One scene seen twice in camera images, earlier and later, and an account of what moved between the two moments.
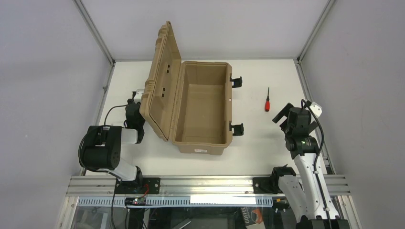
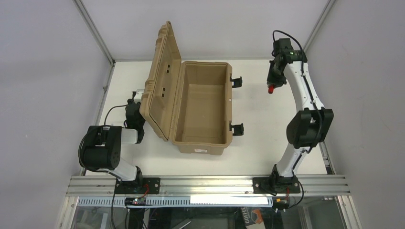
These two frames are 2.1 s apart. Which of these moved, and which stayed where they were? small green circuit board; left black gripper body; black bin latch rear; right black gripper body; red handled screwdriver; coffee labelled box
Moved: red handled screwdriver; right black gripper body
Stayed: small green circuit board; left black gripper body; black bin latch rear; coffee labelled box
